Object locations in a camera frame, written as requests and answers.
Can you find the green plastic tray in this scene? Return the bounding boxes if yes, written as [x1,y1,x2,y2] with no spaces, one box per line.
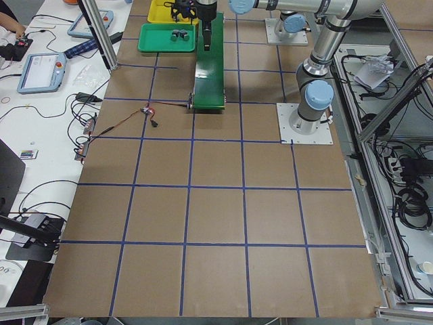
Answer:
[137,23,196,53]

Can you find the lower teach pendant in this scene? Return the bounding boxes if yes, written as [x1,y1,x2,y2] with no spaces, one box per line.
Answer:
[17,52,66,94]

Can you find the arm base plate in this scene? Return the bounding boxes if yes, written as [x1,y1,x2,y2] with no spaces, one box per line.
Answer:
[276,103,334,146]
[265,18,308,46]

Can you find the black adapter on desk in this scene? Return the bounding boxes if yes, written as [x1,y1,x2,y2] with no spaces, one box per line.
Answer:
[75,92,103,104]

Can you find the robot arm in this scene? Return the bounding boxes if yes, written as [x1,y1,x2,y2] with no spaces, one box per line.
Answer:
[228,0,383,80]
[164,1,306,36]

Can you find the folded blue umbrella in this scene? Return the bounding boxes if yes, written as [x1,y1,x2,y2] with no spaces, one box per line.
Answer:
[64,32,123,59]

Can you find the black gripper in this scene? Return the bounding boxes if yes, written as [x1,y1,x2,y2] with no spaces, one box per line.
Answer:
[164,0,197,22]
[196,0,217,51]

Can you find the red black power cable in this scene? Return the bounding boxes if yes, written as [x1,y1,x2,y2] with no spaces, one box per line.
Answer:
[89,101,190,139]

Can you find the yellow plastic tray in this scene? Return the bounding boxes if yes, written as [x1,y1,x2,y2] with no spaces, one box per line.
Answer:
[147,0,198,24]

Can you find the crumpled white paper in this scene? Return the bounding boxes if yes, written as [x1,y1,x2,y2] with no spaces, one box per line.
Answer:
[354,54,394,90]

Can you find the green conveyor belt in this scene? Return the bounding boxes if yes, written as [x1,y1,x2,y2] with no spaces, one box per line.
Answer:
[188,12,225,110]

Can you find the upper teach pendant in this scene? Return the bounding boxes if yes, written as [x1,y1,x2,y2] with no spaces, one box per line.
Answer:
[66,9,115,38]

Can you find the aluminium frame upright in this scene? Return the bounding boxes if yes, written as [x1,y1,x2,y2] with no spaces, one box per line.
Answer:
[78,0,118,71]

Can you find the teach pendant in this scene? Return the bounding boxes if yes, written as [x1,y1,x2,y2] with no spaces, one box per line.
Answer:
[17,52,66,94]
[66,9,115,38]

